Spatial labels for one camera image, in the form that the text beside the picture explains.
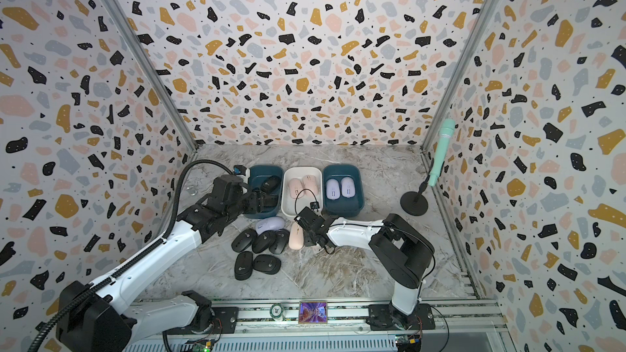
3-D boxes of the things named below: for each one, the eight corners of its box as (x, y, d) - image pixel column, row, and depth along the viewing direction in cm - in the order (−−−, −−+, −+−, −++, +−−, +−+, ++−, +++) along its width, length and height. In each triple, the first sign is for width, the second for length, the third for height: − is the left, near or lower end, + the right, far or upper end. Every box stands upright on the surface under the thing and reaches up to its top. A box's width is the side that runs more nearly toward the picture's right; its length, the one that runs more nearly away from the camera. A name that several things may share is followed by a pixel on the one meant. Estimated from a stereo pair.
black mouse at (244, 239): (229, 247, 90) (227, 244, 88) (249, 227, 95) (248, 225, 93) (239, 256, 88) (237, 253, 86) (259, 235, 93) (258, 233, 91)
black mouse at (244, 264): (233, 280, 83) (231, 278, 81) (239, 254, 89) (237, 251, 87) (250, 280, 83) (248, 278, 81) (255, 254, 89) (253, 251, 87)
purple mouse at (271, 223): (257, 235, 93) (255, 231, 91) (256, 224, 96) (254, 220, 94) (285, 228, 95) (284, 225, 93) (283, 217, 98) (282, 214, 96)
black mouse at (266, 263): (253, 274, 85) (251, 270, 82) (256, 257, 88) (254, 254, 86) (279, 274, 85) (278, 271, 82) (281, 258, 88) (280, 254, 86)
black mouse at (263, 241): (254, 252, 89) (251, 248, 85) (257, 233, 93) (255, 228, 90) (274, 253, 89) (272, 248, 85) (276, 234, 94) (275, 228, 90)
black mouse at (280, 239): (269, 252, 89) (267, 249, 87) (278, 230, 95) (277, 227, 92) (281, 256, 88) (280, 253, 86) (290, 234, 94) (289, 230, 92)
